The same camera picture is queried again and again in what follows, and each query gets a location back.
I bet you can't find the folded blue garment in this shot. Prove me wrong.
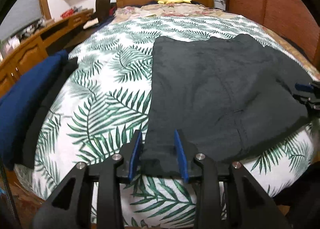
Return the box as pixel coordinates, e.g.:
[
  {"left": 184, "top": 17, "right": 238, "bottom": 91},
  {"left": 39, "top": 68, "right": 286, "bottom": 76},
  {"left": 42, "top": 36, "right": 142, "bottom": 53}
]
[{"left": 1, "top": 50, "right": 78, "bottom": 170}]

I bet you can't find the palm leaf bedspread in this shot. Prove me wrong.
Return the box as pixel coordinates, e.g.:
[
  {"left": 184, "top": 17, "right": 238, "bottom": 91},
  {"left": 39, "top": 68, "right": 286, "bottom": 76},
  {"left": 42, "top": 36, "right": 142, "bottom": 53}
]
[{"left": 14, "top": 15, "right": 316, "bottom": 228}]

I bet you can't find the grey window blind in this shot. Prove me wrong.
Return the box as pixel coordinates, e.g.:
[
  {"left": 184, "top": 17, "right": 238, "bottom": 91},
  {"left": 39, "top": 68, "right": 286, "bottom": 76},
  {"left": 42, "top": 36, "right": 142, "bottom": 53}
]
[{"left": 0, "top": 0, "right": 42, "bottom": 40}]

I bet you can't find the black zip jacket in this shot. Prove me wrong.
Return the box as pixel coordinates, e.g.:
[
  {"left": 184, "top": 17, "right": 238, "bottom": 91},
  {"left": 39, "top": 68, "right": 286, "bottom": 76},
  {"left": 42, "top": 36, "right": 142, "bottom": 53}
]
[{"left": 141, "top": 34, "right": 312, "bottom": 176}]

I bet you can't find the wooden wardrobe louvre door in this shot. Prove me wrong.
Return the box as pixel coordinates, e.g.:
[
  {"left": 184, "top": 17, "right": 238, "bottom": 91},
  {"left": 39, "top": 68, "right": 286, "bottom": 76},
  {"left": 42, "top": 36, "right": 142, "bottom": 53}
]
[{"left": 227, "top": 0, "right": 319, "bottom": 68}]

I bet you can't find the dark wooden chair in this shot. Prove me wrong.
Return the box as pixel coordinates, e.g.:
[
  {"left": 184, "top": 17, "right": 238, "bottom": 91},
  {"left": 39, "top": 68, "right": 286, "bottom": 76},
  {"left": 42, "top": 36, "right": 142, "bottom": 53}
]
[{"left": 95, "top": 0, "right": 111, "bottom": 23}]

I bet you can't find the red basket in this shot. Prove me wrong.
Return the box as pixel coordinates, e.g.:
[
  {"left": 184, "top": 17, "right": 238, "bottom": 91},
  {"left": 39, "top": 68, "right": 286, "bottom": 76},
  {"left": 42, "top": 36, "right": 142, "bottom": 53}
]
[{"left": 60, "top": 9, "right": 74, "bottom": 19}]

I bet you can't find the floral quilt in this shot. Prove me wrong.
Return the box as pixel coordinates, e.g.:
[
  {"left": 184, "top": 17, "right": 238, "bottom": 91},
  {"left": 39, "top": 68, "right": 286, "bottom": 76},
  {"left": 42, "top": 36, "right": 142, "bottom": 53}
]
[{"left": 111, "top": 3, "right": 319, "bottom": 80}]

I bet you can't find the wooden desk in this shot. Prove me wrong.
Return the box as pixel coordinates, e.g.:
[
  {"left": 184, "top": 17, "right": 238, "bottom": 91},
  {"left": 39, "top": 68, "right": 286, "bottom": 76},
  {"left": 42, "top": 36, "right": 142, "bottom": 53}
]
[{"left": 1, "top": 8, "right": 93, "bottom": 96}]

